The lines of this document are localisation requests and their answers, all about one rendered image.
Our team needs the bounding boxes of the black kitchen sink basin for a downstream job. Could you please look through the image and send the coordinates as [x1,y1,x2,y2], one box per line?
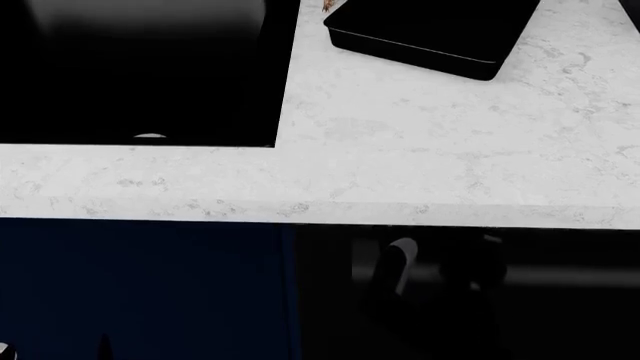
[0,0,301,149]

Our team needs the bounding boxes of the navy blue cabinet door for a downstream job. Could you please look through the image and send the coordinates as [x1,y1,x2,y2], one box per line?
[0,216,303,360]

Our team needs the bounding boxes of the black dishwasher door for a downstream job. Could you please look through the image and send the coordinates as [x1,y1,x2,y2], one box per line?
[294,223,640,360]

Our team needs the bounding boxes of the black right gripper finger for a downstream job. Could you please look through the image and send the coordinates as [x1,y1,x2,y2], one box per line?
[442,261,507,297]
[449,231,505,266]

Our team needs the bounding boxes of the black rectangular tray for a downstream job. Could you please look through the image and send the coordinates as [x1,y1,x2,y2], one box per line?
[323,0,543,82]

